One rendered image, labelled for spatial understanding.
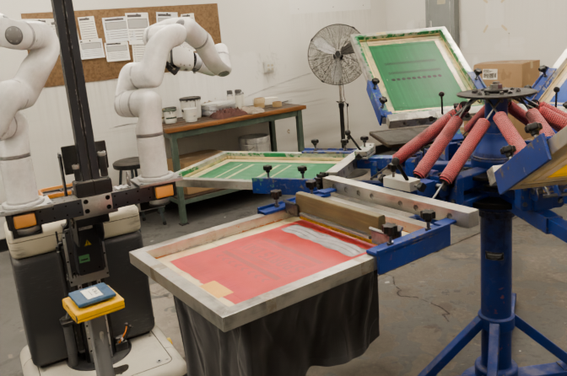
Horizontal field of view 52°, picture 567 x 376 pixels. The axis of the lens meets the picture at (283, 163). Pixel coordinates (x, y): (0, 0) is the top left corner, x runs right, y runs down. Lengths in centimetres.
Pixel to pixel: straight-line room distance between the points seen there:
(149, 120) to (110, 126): 346
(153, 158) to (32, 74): 48
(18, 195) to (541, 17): 512
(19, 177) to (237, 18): 435
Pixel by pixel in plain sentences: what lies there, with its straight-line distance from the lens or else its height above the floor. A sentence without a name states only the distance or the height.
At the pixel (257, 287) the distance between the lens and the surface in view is 157.
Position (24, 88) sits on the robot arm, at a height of 151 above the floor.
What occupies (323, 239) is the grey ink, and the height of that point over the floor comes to 96.
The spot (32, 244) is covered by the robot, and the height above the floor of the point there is 84.
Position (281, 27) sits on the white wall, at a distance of 636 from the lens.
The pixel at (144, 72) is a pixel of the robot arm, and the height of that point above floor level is 151.
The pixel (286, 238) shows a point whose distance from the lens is 190.
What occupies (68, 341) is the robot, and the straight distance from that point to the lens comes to 271.
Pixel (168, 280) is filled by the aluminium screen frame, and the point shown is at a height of 99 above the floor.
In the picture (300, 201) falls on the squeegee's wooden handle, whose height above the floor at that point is 103.
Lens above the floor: 161
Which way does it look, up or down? 13 degrees down
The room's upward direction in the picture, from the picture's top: 5 degrees counter-clockwise
